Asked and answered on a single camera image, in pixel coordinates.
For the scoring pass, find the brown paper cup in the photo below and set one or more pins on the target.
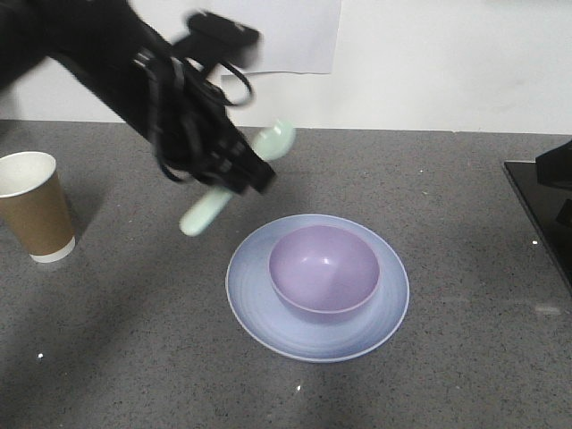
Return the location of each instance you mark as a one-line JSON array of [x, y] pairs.
[[34, 207]]

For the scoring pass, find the purple plastic bowl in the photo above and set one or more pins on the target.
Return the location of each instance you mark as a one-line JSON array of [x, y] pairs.
[[324, 270]]

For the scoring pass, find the mint green plastic spoon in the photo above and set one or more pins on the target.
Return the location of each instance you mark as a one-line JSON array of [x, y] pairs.
[[269, 144]]

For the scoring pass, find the white paper sheet on wall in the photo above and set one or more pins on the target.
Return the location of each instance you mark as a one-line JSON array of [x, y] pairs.
[[296, 36]]

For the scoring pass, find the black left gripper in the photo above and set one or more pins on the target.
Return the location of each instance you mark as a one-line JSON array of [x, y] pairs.
[[191, 134]]

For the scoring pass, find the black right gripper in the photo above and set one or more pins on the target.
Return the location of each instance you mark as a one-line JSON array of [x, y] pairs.
[[553, 169]]

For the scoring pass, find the light blue plastic plate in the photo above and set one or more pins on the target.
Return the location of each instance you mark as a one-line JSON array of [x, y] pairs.
[[313, 338]]

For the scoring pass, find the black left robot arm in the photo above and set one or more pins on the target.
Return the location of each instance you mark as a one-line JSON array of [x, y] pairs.
[[96, 41]]

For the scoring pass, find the black induction cooktop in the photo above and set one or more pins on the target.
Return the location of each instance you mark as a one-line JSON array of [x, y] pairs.
[[549, 210]]

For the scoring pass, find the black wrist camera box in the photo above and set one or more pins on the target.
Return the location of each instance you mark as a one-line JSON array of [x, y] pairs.
[[214, 40]]

